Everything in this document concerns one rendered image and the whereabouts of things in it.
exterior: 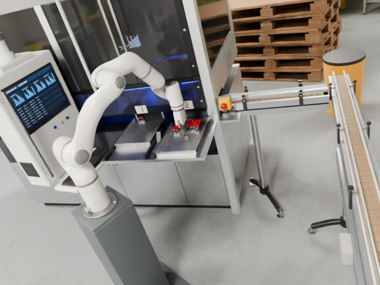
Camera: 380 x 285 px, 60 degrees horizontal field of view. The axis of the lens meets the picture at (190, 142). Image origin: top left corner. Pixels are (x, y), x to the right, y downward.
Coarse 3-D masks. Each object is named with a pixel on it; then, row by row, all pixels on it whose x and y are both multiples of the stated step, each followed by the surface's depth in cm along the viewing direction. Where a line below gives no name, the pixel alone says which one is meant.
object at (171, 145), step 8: (168, 136) 215; (176, 136) 213; (184, 136) 210; (192, 136) 208; (200, 136) 206; (160, 144) 203; (168, 144) 207; (176, 144) 205; (184, 144) 202; (192, 144) 200; (160, 152) 196; (168, 152) 194; (176, 152) 192; (184, 152) 191; (192, 152) 189
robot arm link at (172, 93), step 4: (168, 84) 190; (172, 84) 188; (176, 84) 188; (168, 88) 188; (172, 88) 187; (176, 88) 188; (164, 92) 194; (168, 92) 189; (172, 92) 188; (176, 92) 189; (180, 92) 192; (168, 96) 192; (172, 96) 190; (176, 96) 190; (180, 96) 192; (168, 100) 195; (172, 100) 191; (176, 100) 191; (180, 100) 193; (172, 104) 193; (176, 104) 192; (180, 104) 193
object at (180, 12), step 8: (176, 0) 179; (176, 8) 182; (184, 16) 183; (184, 24) 186; (184, 32) 188; (184, 40) 191; (192, 48) 193; (192, 56) 196; (192, 64) 199; (192, 72) 202; (200, 88) 206; (200, 96) 210; (200, 104) 213
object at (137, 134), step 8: (152, 120) 240; (160, 120) 237; (128, 128) 235; (136, 128) 236; (144, 128) 233; (152, 128) 230; (120, 136) 224; (128, 136) 228; (136, 136) 226; (144, 136) 223; (152, 136) 220; (120, 144) 216; (128, 144) 214; (136, 144) 212; (144, 144) 211
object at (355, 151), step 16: (336, 80) 214; (336, 96) 197; (352, 96) 193; (336, 112) 183; (352, 112) 180; (336, 128) 178; (352, 128) 167; (368, 128) 158; (352, 144) 157; (368, 144) 154; (352, 160) 142; (368, 160) 141; (352, 176) 139; (368, 176) 137; (352, 192) 128; (368, 192) 130; (352, 208) 129; (368, 208) 124; (368, 224) 114; (368, 240) 113; (368, 256) 108; (368, 272) 103
